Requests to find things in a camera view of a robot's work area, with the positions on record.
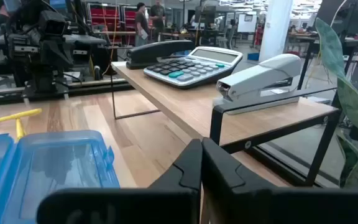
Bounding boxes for yellow pencil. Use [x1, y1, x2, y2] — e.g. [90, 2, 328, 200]
[0, 108, 43, 129]

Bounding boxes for person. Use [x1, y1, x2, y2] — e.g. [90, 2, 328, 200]
[149, 0, 167, 42]
[134, 2, 151, 47]

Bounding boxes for wooden shelf riser black frame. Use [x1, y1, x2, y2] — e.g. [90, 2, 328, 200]
[110, 60, 343, 187]

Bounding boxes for snake plant in white pot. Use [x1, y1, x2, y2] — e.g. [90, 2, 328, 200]
[314, 17, 358, 190]

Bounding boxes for white building pillar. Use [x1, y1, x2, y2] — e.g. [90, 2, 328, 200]
[257, 0, 294, 63]

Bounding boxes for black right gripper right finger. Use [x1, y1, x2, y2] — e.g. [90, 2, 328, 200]
[201, 137, 358, 224]

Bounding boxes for black stapler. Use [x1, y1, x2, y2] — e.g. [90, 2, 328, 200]
[125, 39, 196, 70]

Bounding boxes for blue translucent plastic pencil case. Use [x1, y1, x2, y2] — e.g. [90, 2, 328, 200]
[0, 129, 121, 224]

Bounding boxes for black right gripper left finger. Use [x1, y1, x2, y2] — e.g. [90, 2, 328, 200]
[37, 138, 203, 224]

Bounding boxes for white board on stand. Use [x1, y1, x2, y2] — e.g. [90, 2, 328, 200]
[237, 13, 258, 34]

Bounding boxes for red storage bin rack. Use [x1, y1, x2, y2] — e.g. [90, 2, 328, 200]
[86, 2, 138, 46]

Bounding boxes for grey desk calculator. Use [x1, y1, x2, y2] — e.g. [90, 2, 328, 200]
[143, 45, 244, 90]

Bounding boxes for black aluminium rig frame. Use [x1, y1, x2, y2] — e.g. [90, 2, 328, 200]
[0, 77, 136, 108]

